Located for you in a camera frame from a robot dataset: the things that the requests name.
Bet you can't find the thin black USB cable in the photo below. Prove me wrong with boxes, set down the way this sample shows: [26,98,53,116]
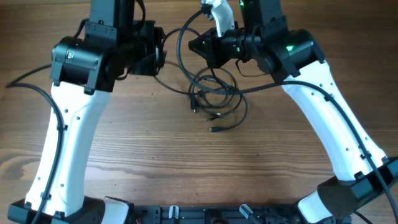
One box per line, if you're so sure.
[153,27,249,134]

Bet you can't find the thick black USB cable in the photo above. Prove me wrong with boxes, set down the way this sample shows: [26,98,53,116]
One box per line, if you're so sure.
[187,66,244,123]

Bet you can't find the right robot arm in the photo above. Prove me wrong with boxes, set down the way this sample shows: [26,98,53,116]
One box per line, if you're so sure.
[188,1,397,223]

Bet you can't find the left camera black cable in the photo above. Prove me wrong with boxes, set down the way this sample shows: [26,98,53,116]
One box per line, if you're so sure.
[4,63,66,224]

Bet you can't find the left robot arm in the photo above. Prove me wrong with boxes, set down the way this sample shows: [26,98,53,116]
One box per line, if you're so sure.
[7,0,165,223]

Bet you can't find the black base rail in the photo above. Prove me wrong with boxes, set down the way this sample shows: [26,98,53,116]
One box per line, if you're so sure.
[126,204,306,224]

